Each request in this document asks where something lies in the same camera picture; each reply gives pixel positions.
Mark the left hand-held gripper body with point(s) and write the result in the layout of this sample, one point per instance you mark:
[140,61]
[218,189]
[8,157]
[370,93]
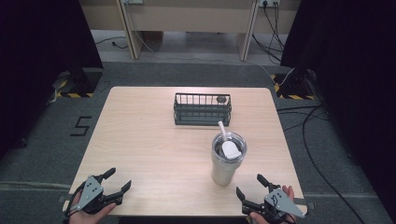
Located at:
[89,190]

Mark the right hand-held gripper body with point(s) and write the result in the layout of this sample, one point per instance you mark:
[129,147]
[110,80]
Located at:
[281,201]

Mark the person's right hand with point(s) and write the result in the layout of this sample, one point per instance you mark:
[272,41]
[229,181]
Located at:
[289,191]

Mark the person's left hand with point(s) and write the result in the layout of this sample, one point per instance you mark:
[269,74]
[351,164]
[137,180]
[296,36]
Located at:
[91,218]

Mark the white tumbler with clear lid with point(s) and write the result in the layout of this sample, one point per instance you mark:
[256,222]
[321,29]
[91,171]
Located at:
[227,168]

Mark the small dark round object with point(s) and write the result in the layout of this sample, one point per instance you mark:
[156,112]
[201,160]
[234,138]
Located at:
[221,99]

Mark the stand base with hazard tape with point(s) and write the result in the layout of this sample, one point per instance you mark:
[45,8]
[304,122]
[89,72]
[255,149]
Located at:
[294,85]
[81,81]

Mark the black curtain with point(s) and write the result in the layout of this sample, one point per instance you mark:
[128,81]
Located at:
[351,77]
[40,56]

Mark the white power strip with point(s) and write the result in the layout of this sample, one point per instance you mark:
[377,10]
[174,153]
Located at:
[269,2]

